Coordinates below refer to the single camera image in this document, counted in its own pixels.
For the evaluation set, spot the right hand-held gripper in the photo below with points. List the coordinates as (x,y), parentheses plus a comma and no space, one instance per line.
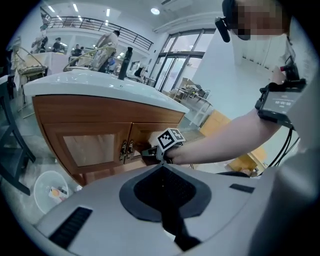
(166,140)

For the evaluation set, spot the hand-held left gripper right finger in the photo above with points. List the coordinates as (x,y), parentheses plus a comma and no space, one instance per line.
(225,207)

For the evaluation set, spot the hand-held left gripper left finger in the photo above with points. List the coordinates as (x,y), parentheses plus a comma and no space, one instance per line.
(112,225)

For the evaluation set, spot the person's right forearm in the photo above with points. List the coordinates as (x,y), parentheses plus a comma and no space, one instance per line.
(212,142)

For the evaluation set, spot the wooden vanity cabinet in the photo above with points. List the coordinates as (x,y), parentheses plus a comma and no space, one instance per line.
(100,110)

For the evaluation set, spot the white and orange carton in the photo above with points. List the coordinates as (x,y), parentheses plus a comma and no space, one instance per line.
(56,193)

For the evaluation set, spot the yellow wooden board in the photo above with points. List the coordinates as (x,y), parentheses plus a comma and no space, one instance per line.
(217,120)

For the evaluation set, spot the white mesh wastebasket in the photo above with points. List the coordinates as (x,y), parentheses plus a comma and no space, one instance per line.
(42,195)

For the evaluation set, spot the white ceramic sink top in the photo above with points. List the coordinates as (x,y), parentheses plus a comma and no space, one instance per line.
(100,87)

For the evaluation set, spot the glass entrance doors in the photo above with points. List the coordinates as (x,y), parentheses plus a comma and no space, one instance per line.
(175,70)

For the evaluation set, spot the slim black faucet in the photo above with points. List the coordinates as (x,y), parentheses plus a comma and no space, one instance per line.
(123,70)

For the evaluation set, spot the gold chair white round seat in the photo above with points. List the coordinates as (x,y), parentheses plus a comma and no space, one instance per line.
(100,57)

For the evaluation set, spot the black balcony railing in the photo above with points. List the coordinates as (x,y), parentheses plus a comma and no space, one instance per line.
(130,35)

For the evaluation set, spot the person's white t-shirt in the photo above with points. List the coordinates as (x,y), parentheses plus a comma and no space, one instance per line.
(310,120)

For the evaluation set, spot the table with white tablecloth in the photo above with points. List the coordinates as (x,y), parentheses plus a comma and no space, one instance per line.
(55,62)

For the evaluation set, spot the round ceiling light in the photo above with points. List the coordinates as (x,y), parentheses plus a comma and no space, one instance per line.
(155,10)

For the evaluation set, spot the small white sink top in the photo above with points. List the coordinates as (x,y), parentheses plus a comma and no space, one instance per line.
(6,80)

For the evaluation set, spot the person's head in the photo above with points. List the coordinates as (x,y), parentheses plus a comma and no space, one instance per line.
(262,17)

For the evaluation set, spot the white frame rack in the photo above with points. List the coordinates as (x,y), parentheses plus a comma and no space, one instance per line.
(200,102)

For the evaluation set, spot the black head camera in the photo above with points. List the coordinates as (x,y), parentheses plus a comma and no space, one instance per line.
(223,30)

